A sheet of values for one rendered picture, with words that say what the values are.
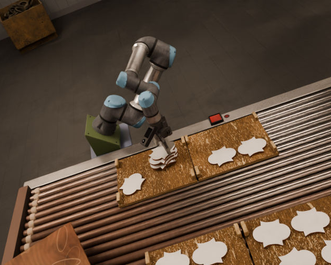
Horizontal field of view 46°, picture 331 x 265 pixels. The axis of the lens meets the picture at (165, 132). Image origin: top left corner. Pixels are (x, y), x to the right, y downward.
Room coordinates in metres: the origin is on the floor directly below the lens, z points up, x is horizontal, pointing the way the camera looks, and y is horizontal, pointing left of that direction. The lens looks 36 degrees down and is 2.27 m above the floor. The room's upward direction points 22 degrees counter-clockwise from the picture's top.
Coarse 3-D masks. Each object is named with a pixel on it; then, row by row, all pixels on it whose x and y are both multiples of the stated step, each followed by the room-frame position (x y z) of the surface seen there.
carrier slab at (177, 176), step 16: (176, 144) 1.68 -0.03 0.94; (128, 160) 1.70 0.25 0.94; (144, 160) 1.65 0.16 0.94; (176, 160) 1.55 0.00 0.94; (128, 176) 1.58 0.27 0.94; (144, 176) 1.53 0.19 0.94; (160, 176) 1.48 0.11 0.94; (176, 176) 1.44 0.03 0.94; (144, 192) 1.41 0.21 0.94; (160, 192) 1.37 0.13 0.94
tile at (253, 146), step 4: (248, 140) 1.47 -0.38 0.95; (252, 140) 1.46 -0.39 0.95; (256, 140) 1.45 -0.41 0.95; (260, 140) 1.44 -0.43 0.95; (264, 140) 1.43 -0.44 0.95; (244, 144) 1.46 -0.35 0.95; (248, 144) 1.45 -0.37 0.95; (252, 144) 1.44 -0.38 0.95; (256, 144) 1.42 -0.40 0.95; (260, 144) 1.41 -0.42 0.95; (264, 144) 1.40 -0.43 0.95; (240, 148) 1.44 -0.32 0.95; (244, 148) 1.43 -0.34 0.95; (248, 148) 1.42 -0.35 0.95; (252, 148) 1.41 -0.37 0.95; (256, 148) 1.40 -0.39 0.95; (260, 148) 1.39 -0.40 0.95; (240, 152) 1.41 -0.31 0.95; (244, 152) 1.40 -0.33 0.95; (248, 152) 1.39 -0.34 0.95; (252, 152) 1.38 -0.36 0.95; (256, 152) 1.37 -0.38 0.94; (260, 152) 1.37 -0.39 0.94
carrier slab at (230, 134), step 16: (224, 128) 1.65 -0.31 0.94; (240, 128) 1.60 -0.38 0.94; (256, 128) 1.55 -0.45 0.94; (192, 144) 1.63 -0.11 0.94; (208, 144) 1.58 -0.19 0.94; (224, 144) 1.53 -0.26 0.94; (240, 144) 1.48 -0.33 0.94; (192, 160) 1.50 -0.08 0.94; (240, 160) 1.37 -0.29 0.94; (256, 160) 1.33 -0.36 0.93; (208, 176) 1.35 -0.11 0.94
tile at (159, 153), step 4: (160, 144) 1.66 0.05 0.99; (156, 148) 1.64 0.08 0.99; (160, 148) 1.62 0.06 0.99; (172, 148) 1.59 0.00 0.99; (152, 152) 1.61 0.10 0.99; (156, 152) 1.60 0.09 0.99; (160, 152) 1.59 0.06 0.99; (164, 152) 1.58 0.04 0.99; (172, 152) 1.56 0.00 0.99; (152, 156) 1.59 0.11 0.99; (156, 156) 1.57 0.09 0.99; (160, 156) 1.56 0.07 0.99; (164, 156) 1.55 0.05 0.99; (168, 156) 1.55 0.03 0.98; (156, 160) 1.55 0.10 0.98
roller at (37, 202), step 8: (320, 104) 1.56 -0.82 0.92; (328, 104) 1.54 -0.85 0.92; (296, 112) 1.57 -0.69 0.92; (304, 112) 1.55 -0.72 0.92; (312, 112) 1.54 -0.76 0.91; (272, 120) 1.58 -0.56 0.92; (280, 120) 1.56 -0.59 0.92; (288, 120) 1.55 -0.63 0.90; (264, 128) 1.56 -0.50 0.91; (112, 176) 1.65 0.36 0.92; (88, 184) 1.66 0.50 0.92; (96, 184) 1.64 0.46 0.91; (64, 192) 1.67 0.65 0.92; (72, 192) 1.66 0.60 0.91; (40, 200) 1.68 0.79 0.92; (48, 200) 1.67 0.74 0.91
